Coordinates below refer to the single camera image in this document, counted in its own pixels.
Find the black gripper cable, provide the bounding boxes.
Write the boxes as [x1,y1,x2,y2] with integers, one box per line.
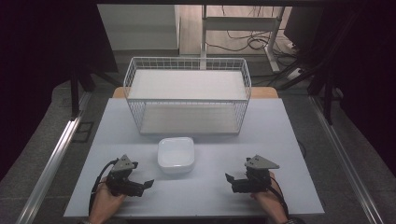
[266,181,290,219]
[88,158,120,217]

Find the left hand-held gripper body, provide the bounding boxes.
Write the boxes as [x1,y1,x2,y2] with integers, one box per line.
[106,154,146,198]

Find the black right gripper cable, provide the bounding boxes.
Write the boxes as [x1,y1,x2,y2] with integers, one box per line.
[266,181,290,219]

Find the white wire shelf rack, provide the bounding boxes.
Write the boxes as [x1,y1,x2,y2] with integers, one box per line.
[122,56,252,136]

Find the wooden board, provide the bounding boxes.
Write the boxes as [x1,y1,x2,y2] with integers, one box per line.
[111,86,280,100]

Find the person's right hand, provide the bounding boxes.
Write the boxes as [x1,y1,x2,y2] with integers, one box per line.
[249,171,290,224]

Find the white desk frame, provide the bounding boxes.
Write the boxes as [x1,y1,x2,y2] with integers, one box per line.
[200,4,287,74]

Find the metal floor rail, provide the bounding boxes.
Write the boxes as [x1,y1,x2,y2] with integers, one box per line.
[307,94,386,224]
[15,91,92,224]

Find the black metal stand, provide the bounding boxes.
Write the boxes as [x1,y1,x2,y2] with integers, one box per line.
[68,69,82,121]
[321,73,334,126]

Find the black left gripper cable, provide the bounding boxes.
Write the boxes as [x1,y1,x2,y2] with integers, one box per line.
[88,158,120,217]

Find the white power strip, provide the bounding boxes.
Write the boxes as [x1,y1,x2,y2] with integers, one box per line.
[285,67,304,82]

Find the person's left hand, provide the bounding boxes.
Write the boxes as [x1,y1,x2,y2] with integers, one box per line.
[89,176,127,224]

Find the black floor cables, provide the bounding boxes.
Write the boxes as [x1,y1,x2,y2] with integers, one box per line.
[205,5,300,63]

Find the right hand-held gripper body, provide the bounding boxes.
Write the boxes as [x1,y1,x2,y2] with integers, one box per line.
[231,154,280,194]

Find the white square bowl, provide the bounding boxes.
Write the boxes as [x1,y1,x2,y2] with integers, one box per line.
[156,136,196,175]

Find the white cabinet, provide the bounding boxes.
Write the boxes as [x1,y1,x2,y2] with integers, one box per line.
[96,4,181,52]

